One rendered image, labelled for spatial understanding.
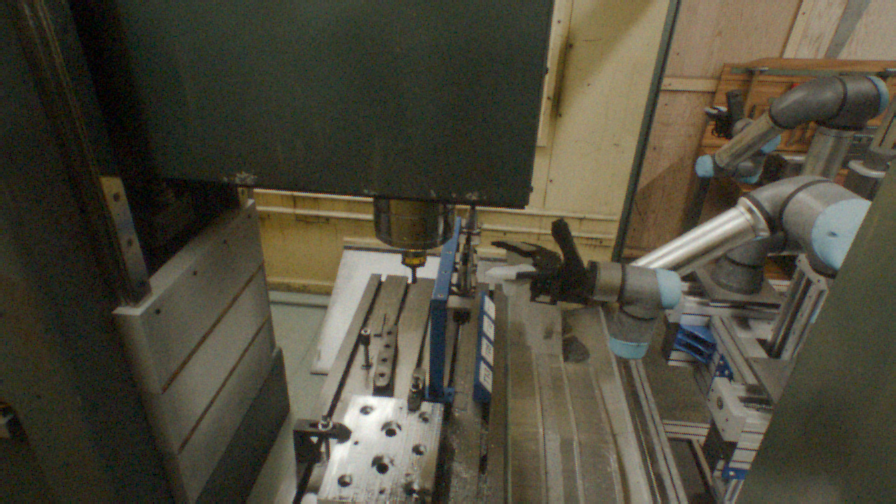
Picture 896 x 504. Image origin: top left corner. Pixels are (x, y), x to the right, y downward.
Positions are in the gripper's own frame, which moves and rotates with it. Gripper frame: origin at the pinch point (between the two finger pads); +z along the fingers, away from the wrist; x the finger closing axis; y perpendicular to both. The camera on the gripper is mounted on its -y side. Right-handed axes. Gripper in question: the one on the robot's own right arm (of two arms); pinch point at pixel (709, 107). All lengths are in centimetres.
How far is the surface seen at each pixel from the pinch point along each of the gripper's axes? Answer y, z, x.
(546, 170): 11, -9, -66
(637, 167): 11.5, -17.6, -35.7
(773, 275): 136, 62, 100
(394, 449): 29, -106, -134
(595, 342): 72, -37, -57
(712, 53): 13, 127, 80
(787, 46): 13, 115, 118
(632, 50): -29, -15, -40
